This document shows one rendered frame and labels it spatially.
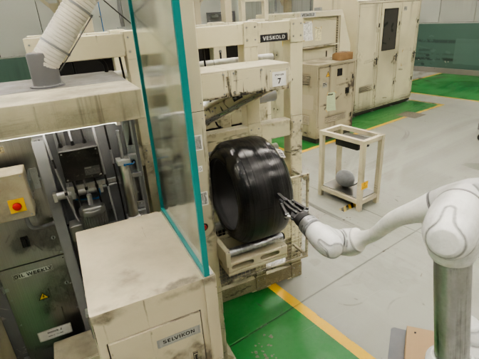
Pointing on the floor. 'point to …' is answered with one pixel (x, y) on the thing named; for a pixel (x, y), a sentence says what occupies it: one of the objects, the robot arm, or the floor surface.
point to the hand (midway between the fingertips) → (281, 199)
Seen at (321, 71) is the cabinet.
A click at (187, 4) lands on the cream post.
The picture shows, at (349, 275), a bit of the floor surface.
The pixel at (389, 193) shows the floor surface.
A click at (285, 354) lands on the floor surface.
